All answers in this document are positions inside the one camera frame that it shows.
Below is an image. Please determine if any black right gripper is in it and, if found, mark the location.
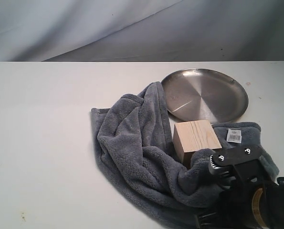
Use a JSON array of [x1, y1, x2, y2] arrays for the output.
[[195, 180, 284, 229]]

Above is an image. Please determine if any wooden cube block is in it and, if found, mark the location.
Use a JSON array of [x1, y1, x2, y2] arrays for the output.
[[173, 120, 222, 168]]

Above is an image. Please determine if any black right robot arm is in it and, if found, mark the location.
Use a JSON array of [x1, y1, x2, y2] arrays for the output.
[[195, 177, 284, 229]]

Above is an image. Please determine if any grey fleece towel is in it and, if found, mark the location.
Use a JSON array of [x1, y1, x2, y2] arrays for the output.
[[90, 81, 280, 229]]

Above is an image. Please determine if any white backdrop sheet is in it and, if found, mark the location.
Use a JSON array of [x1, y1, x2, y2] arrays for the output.
[[0, 0, 284, 62]]

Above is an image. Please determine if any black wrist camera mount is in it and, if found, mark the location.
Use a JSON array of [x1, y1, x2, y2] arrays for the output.
[[209, 145, 268, 188]]

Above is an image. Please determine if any round steel plate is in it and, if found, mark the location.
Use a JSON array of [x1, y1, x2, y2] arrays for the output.
[[161, 68, 249, 123]]

